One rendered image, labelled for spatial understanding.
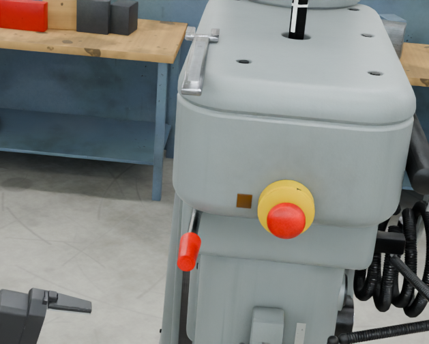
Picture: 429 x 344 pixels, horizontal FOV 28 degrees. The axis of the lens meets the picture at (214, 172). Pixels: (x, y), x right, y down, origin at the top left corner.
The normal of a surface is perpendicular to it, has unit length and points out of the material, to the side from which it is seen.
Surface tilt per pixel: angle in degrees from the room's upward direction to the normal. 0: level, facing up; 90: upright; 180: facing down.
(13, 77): 90
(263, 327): 90
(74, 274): 0
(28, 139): 0
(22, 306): 16
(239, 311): 90
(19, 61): 90
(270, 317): 0
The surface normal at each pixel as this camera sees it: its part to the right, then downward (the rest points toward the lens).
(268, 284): -0.07, 0.40
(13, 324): 0.14, 0.51
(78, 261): 0.07, -0.91
